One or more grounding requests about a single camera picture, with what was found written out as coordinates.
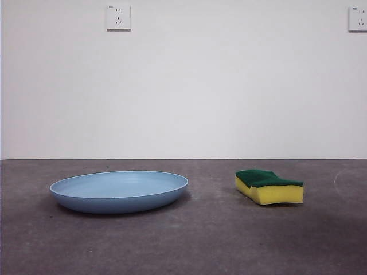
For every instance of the light blue round plate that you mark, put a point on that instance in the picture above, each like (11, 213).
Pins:
(114, 197)

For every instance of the yellow sponge with green pad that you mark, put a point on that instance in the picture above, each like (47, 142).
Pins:
(275, 194)

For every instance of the white wall power socket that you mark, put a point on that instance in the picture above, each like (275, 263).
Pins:
(118, 17)
(358, 18)

